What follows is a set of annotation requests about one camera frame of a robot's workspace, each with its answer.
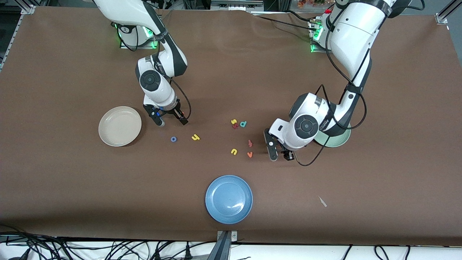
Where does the grey power strip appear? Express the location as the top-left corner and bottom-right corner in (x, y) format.
(211, 0), (264, 10)

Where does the aluminium frame profile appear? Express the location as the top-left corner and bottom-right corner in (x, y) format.
(435, 0), (462, 25)
(0, 4), (36, 71)

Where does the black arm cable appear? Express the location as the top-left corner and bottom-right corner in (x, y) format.
(117, 22), (192, 121)
(294, 4), (368, 167)

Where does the green round plate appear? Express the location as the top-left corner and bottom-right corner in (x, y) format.
(314, 123), (352, 148)

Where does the blue round plate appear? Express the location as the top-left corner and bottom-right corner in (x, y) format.
(205, 175), (253, 225)

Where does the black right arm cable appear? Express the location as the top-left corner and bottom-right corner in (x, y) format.
(117, 22), (192, 121)

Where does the black table cable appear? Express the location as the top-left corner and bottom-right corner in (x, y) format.
(249, 10), (320, 32)

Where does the beige round plate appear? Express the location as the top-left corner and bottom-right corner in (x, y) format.
(98, 106), (142, 147)

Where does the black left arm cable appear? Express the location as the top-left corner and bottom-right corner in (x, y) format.
(294, 4), (368, 167)

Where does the brown table cover sheet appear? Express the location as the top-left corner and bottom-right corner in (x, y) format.
(0, 6), (462, 246)

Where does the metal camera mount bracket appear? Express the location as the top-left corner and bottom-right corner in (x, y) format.
(208, 230), (238, 260)

